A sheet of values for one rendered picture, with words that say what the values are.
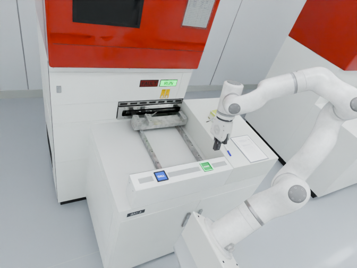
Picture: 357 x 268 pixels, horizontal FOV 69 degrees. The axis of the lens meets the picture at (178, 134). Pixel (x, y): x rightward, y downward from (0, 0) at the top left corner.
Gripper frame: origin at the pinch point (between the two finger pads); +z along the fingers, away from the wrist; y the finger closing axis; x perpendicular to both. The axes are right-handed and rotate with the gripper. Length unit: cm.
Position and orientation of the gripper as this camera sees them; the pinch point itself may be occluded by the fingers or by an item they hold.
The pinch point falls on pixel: (217, 145)
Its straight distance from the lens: 125.2
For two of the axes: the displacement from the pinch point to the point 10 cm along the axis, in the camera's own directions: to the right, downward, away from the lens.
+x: 8.7, -1.1, 4.8
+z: -1.6, 8.6, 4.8
